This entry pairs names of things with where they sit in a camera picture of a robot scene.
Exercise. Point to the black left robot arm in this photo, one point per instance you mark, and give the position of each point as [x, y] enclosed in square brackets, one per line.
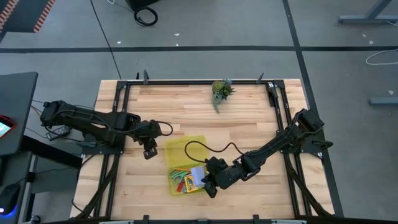
[93, 123]

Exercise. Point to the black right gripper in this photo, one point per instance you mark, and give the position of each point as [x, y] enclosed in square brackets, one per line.
[227, 175]

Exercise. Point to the black equipment base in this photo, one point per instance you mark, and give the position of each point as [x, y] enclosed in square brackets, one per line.
[141, 3]

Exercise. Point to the gray desk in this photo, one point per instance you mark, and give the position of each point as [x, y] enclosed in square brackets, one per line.
[15, 99]

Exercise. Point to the red cased phone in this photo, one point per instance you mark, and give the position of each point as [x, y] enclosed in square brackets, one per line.
[5, 127]

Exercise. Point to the gray desk foot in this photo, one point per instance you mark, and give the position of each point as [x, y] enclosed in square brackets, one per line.
[384, 101]

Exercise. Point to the desk caster wheel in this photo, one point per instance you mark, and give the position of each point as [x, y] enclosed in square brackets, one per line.
[35, 219]

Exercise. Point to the black desk crossbeam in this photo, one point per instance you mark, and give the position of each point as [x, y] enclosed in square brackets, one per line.
[53, 152]

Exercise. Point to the dark gray desk shelf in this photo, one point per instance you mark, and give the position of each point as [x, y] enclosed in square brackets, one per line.
[18, 168]

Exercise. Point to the black frame clamp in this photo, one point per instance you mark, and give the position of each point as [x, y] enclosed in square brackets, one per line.
[256, 218]
[145, 218]
[145, 77]
[260, 78]

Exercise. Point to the black power adapter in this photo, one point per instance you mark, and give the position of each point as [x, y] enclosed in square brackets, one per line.
[59, 132]

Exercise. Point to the yellow translucent pencil case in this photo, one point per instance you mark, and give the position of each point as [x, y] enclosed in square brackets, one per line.
[186, 149]

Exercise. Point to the black orange striped mat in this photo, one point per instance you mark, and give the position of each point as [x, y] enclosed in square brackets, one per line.
[25, 15]

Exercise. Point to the gray desk leg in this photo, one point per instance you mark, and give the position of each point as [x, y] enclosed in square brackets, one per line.
[357, 19]

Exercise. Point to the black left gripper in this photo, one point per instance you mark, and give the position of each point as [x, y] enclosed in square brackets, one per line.
[150, 132]

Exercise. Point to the black hub box white label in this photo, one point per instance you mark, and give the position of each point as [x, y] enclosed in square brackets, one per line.
[272, 91]

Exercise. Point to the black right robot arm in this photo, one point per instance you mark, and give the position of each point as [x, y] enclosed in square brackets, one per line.
[280, 141]

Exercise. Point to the yellow green crayon box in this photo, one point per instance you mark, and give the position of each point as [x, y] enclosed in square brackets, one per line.
[190, 183]

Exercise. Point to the pale blue sticky note pad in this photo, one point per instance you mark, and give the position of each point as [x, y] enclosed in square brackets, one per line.
[197, 174]

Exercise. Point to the orange wooden pencil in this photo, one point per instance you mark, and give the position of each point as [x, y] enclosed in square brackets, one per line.
[180, 170]

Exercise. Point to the black aluminium table frame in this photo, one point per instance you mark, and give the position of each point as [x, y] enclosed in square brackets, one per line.
[186, 82]

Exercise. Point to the black computer mouse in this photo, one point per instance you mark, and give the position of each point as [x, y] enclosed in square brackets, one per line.
[9, 197]

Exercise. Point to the small potted succulent plant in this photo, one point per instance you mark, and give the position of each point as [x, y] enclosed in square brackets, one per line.
[221, 90]

